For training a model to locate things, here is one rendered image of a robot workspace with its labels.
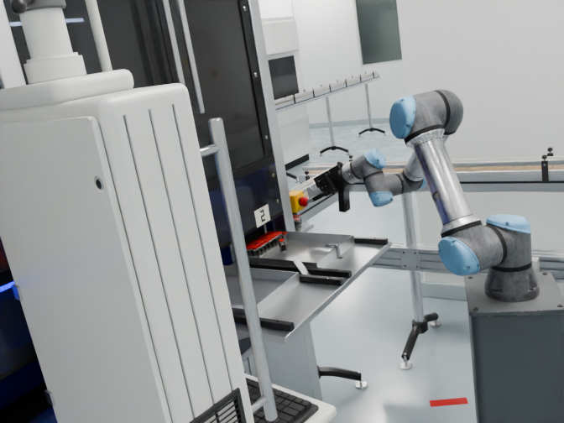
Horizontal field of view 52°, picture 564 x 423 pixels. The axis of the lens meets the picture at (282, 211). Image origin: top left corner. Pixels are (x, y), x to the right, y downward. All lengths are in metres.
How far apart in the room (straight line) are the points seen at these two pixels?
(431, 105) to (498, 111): 1.50
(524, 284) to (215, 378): 1.02
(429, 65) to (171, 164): 2.47
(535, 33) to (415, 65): 0.61
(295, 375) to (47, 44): 1.64
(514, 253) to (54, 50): 1.26
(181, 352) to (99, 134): 0.37
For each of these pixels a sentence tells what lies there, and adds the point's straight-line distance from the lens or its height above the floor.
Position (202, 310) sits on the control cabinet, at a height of 1.18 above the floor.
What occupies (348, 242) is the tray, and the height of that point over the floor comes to 0.90.
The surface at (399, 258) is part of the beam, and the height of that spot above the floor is 0.49.
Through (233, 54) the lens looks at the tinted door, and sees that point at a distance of 1.99.
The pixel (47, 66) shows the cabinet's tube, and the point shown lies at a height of 1.61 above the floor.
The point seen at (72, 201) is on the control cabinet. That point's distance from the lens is 0.99.
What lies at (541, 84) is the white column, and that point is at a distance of 3.15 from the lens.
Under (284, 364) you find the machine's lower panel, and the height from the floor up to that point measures 0.43.
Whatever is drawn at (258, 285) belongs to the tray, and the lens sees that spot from 1.82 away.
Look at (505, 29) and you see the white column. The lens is 3.15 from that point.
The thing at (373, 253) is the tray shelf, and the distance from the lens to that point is 1.95.
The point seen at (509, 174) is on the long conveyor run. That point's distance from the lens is 2.62.
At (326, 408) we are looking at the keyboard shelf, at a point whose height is 0.80.
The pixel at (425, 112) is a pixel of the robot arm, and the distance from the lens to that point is 1.71.
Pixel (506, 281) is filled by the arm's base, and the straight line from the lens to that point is 1.77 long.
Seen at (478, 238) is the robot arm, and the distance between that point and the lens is 1.66.
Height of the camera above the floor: 1.58
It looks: 16 degrees down
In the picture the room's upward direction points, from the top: 9 degrees counter-clockwise
